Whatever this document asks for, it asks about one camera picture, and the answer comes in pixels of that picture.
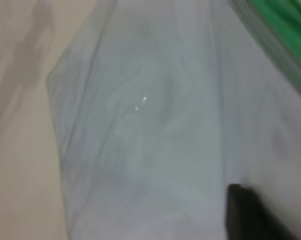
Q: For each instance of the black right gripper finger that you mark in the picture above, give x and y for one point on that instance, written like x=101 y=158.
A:
x=250 y=215

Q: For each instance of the clear plastic green-zipper bag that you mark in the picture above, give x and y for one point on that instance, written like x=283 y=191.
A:
x=165 y=120

